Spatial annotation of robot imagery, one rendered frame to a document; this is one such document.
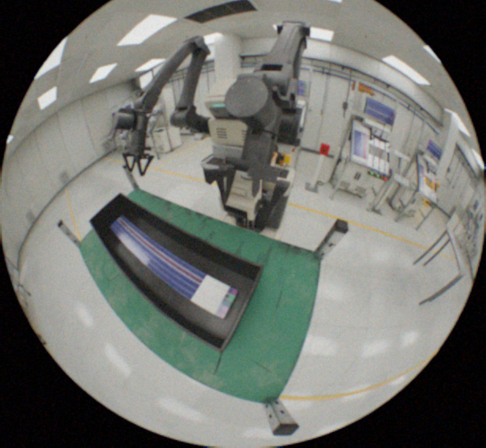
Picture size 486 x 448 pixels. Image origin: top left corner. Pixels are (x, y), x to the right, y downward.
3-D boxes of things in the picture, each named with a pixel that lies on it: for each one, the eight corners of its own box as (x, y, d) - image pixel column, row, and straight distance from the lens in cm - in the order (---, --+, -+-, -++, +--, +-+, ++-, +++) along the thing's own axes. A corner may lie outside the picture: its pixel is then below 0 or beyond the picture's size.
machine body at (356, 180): (364, 199, 299) (379, 171, 278) (330, 188, 273) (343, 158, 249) (357, 181, 351) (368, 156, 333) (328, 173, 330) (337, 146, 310)
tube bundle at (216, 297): (238, 293, 36) (237, 290, 33) (224, 319, 36) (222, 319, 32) (126, 220, 65) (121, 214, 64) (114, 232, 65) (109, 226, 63)
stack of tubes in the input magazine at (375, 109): (390, 125, 279) (394, 110, 281) (364, 113, 258) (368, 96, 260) (387, 124, 290) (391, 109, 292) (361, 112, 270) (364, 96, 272)
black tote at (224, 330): (259, 281, 38) (264, 265, 28) (228, 345, 37) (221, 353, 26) (132, 211, 69) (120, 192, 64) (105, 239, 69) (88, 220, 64)
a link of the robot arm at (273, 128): (285, 111, 31) (257, 108, 32) (279, 95, 25) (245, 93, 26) (278, 143, 29) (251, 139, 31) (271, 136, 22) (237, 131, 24)
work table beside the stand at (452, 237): (418, 305, 271) (461, 274, 243) (412, 263, 287) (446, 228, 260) (429, 302, 311) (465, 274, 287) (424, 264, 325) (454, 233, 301)
